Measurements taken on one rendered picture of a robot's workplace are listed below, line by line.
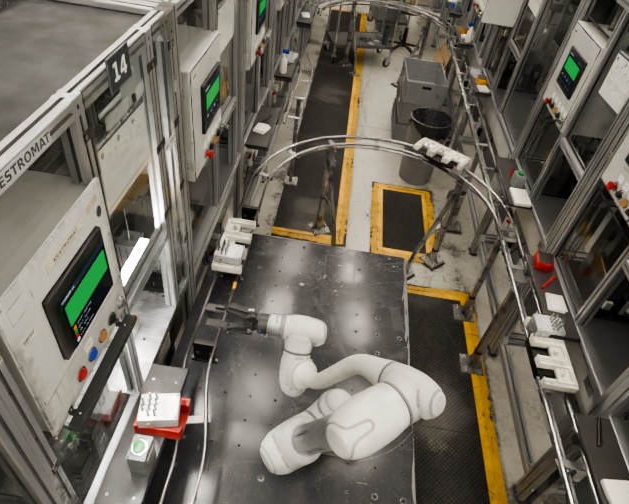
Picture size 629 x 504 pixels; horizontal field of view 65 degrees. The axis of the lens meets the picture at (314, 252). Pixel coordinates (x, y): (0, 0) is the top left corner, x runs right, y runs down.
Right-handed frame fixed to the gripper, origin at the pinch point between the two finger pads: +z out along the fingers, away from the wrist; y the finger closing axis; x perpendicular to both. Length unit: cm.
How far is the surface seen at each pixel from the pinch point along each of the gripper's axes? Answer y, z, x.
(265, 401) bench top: -44.4, -22.3, 5.2
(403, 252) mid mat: -112, -101, -179
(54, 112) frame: 91, 22, 28
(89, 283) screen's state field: 53, 18, 38
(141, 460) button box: -10, 9, 51
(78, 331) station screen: 46, 18, 47
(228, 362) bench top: -44.5, -2.8, -10.5
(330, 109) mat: -112, -24, -398
